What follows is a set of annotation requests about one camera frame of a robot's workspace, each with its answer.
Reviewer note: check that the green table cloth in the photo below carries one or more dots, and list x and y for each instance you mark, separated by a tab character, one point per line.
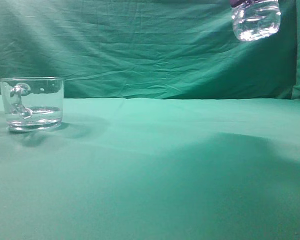
148	169

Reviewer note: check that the clear glass mug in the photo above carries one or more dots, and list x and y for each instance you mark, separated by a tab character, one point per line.
32	103

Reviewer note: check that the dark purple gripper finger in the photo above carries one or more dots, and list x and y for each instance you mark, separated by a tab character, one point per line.
236	3

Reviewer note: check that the clear plastic water bottle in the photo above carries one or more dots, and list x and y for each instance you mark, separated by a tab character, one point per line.
256	20

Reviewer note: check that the green backdrop cloth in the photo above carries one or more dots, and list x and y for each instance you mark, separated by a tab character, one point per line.
158	49

